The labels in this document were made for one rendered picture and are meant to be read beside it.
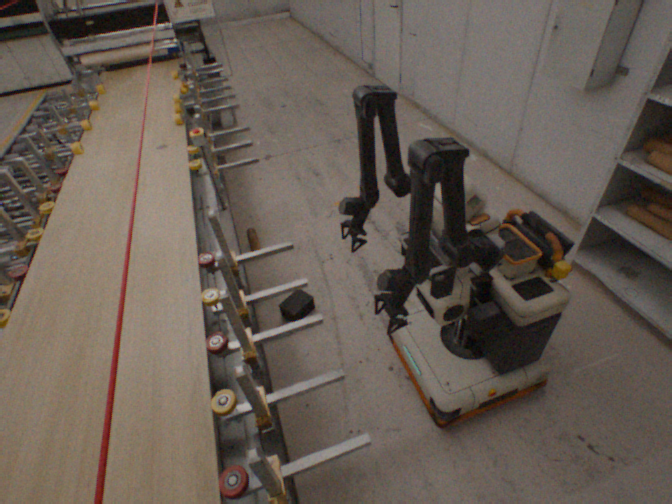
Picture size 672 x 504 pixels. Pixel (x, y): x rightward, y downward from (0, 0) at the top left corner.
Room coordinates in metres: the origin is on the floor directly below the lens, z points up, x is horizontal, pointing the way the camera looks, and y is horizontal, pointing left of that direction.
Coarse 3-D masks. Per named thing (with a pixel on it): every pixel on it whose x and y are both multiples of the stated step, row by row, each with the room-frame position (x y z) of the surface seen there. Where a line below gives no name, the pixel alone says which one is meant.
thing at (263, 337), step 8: (304, 320) 0.95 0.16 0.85; (312, 320) 0.95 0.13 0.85; (320, 320) 0.95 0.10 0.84; (280, 328) 0.93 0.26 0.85; (288, 328) 0.92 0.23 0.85; (296, 328) 0.92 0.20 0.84; (304, 328) 0.93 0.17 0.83; (256, 336) 0.90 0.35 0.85; (264, 336) 0.90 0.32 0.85; (272, 336) 0.90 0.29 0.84; (280, 336) 0.91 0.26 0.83; (232, 344) 0.88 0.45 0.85; (256, 344) 0.88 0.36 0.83; (224, 352) 0.85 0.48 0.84; (232, 352) 0.86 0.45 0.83
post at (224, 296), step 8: (224, 296) 0.84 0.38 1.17; (224, 304) 0.83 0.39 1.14; (232, 304) 0.84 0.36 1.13; (232, 312) 0.83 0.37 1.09; (232, 320) 0.83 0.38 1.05; (240, 320) 0.85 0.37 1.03; (232, 328) 0.83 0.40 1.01; (240, 328) 0.83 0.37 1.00; (240, 336) 0.83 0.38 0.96; (240, 344) 0.83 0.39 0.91; (248, 344) 0.83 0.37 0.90; (256, 368) 0.83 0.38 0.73
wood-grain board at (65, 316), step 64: (128, 128) 3.06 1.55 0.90; (64, 192) 2.15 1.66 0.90; (128, 192) 2.05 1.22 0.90; (192, 192) 2.00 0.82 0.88; (64, 256) 1.50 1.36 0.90; (192, 256) 1.37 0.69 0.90; (64, 320) 1.07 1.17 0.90; (128, 320) 1.02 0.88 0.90; (192, 320) 0.98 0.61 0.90; (0, 384) 0.79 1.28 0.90; (64, 384) 0.76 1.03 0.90; (128, 384) 0.73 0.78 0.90; (192, 384) 0.70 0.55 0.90; (0, 448) 0.55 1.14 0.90; (64, 448) 0.53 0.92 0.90; (128, 448) 0.50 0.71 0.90; (192, 448) 0.48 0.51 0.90
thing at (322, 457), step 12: (348, 444) 0.46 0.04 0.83; (360, 444) 0.46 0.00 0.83; (312, 456) 0.44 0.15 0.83; (324, 456) 0.44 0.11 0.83; (336, 456) 0.44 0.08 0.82; (288, 468) 0.42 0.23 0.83; (300, 468) 0.41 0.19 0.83; (312, 468) 0.42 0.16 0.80; (252, 480) 0.40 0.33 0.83; (252, 492) 0.37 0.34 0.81
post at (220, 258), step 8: (216, 256) 1.08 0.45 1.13; (224, 256) 1.09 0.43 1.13; (224, 264) 1.08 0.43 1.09; (224, 272) 1.07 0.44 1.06; (224, 280) 1.07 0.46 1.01; (232, 280) 1.08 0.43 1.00; (232, 288) 1.07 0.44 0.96; (232, 296) 1.07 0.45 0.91; (240, 296) 1.08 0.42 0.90; (240, 304) 1.08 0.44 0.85; (248, 320) 1.08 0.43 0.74
